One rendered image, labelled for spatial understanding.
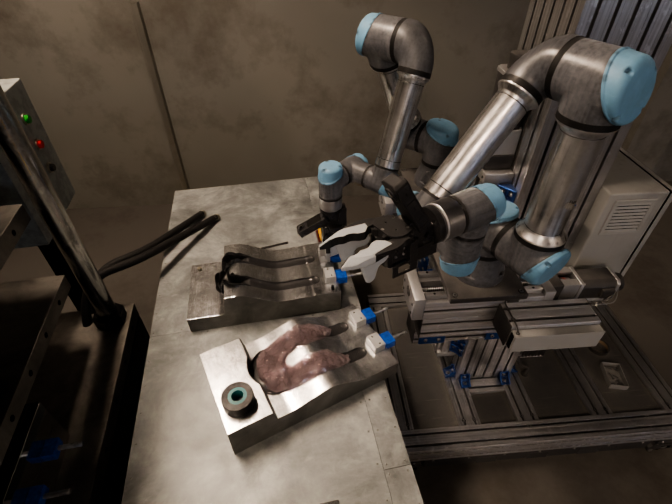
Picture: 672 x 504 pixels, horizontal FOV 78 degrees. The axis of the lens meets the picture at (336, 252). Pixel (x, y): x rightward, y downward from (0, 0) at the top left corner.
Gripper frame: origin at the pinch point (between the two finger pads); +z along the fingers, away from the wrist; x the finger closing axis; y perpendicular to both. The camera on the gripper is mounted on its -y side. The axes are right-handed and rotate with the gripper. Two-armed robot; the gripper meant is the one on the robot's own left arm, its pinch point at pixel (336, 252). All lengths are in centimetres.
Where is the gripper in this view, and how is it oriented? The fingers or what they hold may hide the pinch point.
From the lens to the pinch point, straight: 65.9
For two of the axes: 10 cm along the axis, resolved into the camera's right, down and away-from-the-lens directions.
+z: -8.6, 3.4, -3.8
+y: 0.7, 8.2, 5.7
